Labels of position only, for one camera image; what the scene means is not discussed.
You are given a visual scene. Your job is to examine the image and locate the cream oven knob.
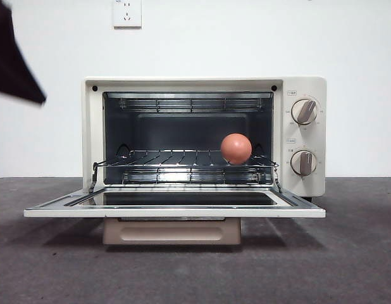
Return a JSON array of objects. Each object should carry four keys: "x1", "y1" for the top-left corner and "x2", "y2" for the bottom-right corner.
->
[
  {"x1": 291, "y1": 98, "x2": 319, "y2": 126},
  {"x1": 290, "y1": 149, "x2": 318, "y2": 176}
]

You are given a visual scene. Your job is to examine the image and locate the white wall socket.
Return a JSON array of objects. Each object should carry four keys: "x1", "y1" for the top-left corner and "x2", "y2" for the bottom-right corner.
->
[{"x1": 113, "y1": 0, "x2": 142, "y2": 30}]

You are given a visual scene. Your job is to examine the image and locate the brown egg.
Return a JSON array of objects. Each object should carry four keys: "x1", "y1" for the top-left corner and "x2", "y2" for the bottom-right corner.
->
[{"x1": 220, "y1": 133, "x2": 253, "y2": 165}]

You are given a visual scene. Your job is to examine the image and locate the cream Toshiba toaster oven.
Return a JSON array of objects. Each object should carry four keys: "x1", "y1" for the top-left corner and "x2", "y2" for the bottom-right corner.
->
[{"x1": 81, "y1": 75, "x2": 328, "y2": 203}]

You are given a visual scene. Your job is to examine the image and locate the metal wire oven rack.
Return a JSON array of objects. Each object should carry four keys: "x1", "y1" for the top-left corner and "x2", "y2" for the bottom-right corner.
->
[{"x1": 93, "y1": 149, "x2": 278, "y2": 168}]

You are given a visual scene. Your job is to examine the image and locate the glass oven door with handle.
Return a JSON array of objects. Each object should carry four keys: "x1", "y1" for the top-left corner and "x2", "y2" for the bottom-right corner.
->
[{"x1": 23, "y1": 161, "x2": 327, "y2": 246}]

